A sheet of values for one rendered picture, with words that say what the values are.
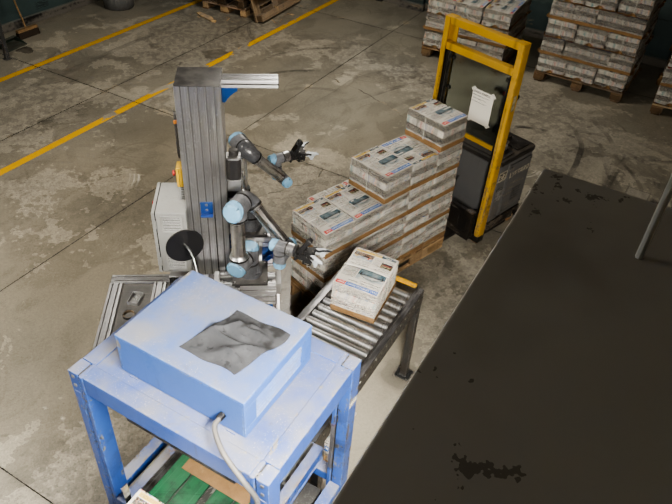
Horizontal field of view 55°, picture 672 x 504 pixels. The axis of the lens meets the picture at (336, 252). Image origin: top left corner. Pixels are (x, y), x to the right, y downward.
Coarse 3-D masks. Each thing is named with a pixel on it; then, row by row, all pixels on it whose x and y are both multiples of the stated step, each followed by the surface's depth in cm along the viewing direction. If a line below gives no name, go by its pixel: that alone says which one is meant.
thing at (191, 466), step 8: (184, 464) 307; (192, 464) 307; (200, 464) 308; (192, 472) 304; (200, 472) 304; (208, 472) 305; (208, 480) 301; (216, 480) 302; (224, 480) 302; (216, 488) 299; (224, 488) 299; (232, 488) 299; (240, 488) 299; (232, 496) 296; (240, 496) 296; (248, 496) 296
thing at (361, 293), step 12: (336, 276) 383; (348, 276) 384; (360, 276) 385; (372, 276) 386; (336, 288) 382; (348, 288) 378; (360, 288) 376; (372, 288) 377; (384, 288) 383; (336, 300) 389; (348, 300) 384; (360, 300) 380; (372, 300) 375; (360, 312) 385; (372, 312) 382
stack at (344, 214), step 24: (336, 192) 489; (360, 192) 490; (408, 192) 495; (432, 192) 519; (312, 216) 463; (336, 216) 465; (360, 216) 466; (384, 216) 488; (408, 216) 512; (336, 240) 459; (360, 240) 482; (384, 240) 506; (408, 240) 532; (312, 264) 477; (336, 264) 475; (408, 264) 554; (312, 288) 492
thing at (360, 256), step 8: (360, 248) 405; (352, 256) 399; (360, 256) 399; (368, 256) 399; (376, 256) 400; (384, 256) 400; (360, 264) 393; (368, 264) 394; (376, 264) 394; (384, 264) 395; (392, 264) 395; (384, 272) 389; (392, 272) 391; (392, 280) 399
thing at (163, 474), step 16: (320, 448) 319; (160, 464) 307; (176, 464) 307; (304, 464) 312; (144, 480) 301; (160, 480) 300; (176, 480) 301; (192, 480) 301; (288, 480) 305; (304, 480) 312; (160, 496) 294; (176, 496) 295; (192, 496) 295; (208, 496) 296; (224, 496) 296; (288, 496) 298
